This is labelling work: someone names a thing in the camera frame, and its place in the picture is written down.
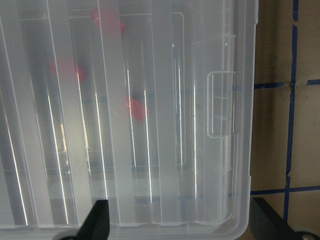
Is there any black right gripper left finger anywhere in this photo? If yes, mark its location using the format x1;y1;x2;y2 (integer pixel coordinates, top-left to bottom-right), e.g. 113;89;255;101
53;199;110;240

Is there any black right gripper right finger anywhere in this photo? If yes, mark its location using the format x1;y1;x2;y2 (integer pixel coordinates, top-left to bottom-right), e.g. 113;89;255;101
251;197;298;240

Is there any clear plastic box lid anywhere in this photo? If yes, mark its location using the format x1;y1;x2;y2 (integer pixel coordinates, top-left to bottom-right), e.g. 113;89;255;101
0;0;259;240

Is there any red block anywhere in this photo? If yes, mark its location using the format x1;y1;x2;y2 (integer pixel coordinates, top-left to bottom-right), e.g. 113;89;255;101
91;7;126;34
126;96;147;122
49;57;87;82

